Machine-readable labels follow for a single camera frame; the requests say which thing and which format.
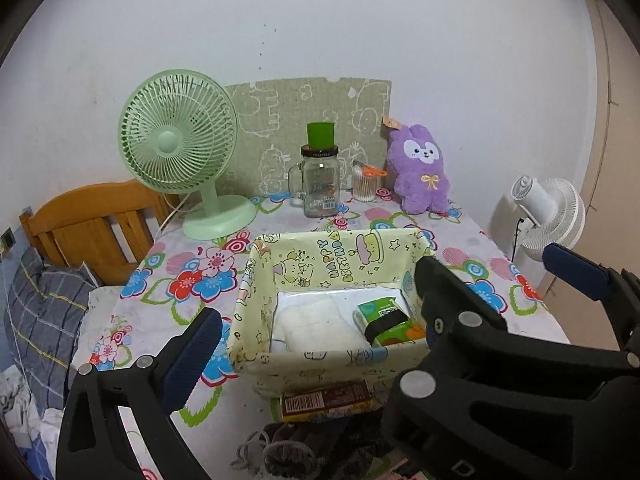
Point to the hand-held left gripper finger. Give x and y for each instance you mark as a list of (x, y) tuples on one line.
[(192, 355)]

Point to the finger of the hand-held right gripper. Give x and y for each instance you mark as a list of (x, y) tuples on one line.
[(575, 270), (450, 297)]

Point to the green tissue packet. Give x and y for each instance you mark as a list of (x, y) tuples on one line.
[(385, 312)]

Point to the white towel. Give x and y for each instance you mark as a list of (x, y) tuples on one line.
[(315, 325)]

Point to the grey fuzzy sock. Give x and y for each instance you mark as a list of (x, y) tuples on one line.
[(280, 452)]

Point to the yellow cartoon print fabric basket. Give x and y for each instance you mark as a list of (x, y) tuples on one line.
[(305, 260)]

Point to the black cloth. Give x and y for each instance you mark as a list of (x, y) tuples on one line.
[(350, 437)]

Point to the white standing fan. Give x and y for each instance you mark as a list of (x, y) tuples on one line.
[(550, 220)]

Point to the floral tablecloth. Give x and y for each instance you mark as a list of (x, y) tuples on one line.
[(200, 275)]

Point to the purple plush bunny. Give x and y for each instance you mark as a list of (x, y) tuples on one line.
[(417, 175)]

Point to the clear cotton swab box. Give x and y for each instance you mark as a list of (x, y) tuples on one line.
[(364, 187)]

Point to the brown rectangular box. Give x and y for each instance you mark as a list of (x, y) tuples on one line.
[(325, 400)]

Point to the blue plaid pillow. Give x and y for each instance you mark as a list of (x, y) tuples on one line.
[(45, 310)]

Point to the wooden bed headboard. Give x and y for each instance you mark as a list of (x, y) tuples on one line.
[(85, 225)]

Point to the glass mug jar with lid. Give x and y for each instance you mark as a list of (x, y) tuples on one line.
[(320, 185)]

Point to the white crumpled bedding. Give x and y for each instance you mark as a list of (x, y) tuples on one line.
[(25, 425)]

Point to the green plastic cup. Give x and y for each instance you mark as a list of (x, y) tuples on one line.
[(320, 135)]

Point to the green desk fan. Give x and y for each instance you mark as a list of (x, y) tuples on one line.
[(165, 142)]

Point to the green cartoon print board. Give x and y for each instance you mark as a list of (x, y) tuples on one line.
[(285, 110)]

